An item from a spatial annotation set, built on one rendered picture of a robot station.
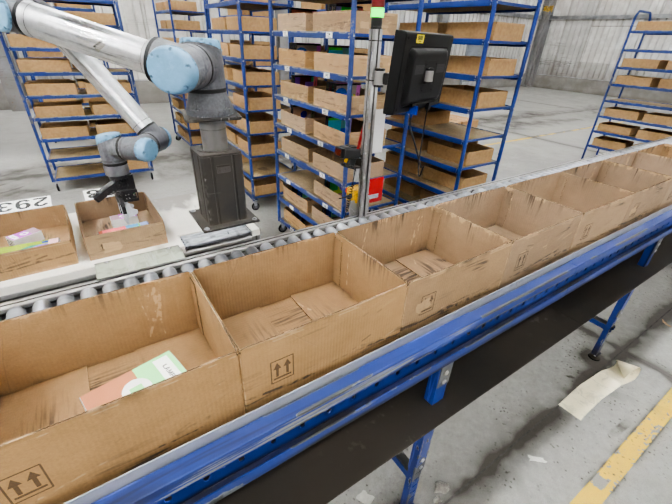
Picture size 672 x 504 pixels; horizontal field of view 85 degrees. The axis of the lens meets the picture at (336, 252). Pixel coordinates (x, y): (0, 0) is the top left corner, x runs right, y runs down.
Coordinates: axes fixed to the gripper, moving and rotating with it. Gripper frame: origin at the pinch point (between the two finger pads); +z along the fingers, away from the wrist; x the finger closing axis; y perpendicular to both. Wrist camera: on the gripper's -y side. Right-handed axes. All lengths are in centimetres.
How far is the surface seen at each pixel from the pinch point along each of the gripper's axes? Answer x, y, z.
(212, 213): -21.9, 31.9, -3.2
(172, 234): -18.8, 14.3, 3.6
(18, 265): -23.5, -37.3, -1.1
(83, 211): 13.0, -13.6, -2.1
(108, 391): -115, -21, -17
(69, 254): -23.9, -22.6, -0.9
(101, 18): 289, 55, -82
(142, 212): 9.8, 9.0, 2.6
